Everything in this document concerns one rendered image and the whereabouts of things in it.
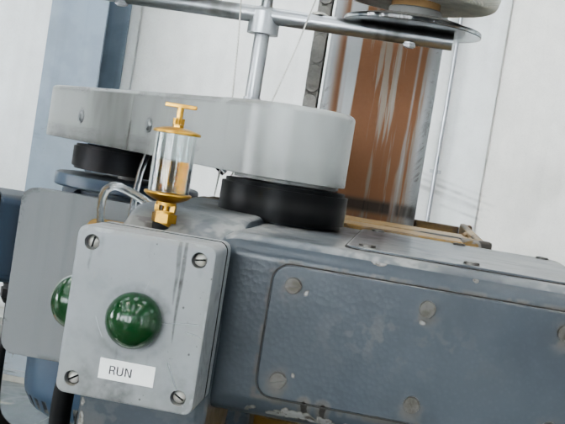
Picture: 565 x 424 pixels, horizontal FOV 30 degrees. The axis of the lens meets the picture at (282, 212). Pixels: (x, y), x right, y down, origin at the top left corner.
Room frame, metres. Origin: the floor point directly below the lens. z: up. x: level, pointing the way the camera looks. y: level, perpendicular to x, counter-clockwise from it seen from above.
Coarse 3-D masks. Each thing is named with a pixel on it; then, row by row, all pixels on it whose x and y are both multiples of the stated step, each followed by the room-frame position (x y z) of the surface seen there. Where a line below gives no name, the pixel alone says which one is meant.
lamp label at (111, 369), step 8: (104, 360) 0.55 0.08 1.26; (112, 360) 0.55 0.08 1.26; (104, 368) 0.55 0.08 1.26; (112, 368) 0.55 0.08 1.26; (120, 368) 0.55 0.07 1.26; (128, 368) 0.55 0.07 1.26; (136, 368) 0.55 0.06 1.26; (144, 368) 0.55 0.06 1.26; (152, 368) 0.54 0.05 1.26; (104, 376) 0.55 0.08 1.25; (112, 376) 0.55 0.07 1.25; (120, 376) 0.55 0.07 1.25; (128, 376) 0.55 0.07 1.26; (136, 376) 0.55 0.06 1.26; (144, 376) 0.55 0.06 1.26; (152, 376) 0.54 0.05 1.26; (136, 384) 0.55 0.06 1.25; (144, 384) 0.55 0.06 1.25; (152, 384) 0.54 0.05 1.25
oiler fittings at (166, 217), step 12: (180, 108) 0.63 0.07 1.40; (192, 108) 0.63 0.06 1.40; (180, 120) 0.63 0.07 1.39; (168, 132) 0.62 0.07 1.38; (180, 132) 0.62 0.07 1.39; (192, 132) 0.62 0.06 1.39; (156, 192) 0.62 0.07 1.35; (156, 204) 0.63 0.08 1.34; (168, 204) 0.63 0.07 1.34; (156, 216) 0.63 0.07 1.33; (168, 216) 0.63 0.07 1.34
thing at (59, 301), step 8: (64, 280) 0.57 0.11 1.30; (56, 288) 0.57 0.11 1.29; (64, 288) 0.56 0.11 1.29; (56, 296) 0.56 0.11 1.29; (64, 296) 0.56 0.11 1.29; (56, 304) 0.56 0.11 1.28; (64, 304) 0.56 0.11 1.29; (56, 312) 0.56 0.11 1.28; (64, 312) 0.56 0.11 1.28; (56, 320) 0.57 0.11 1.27; (64, 320) 0.56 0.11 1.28
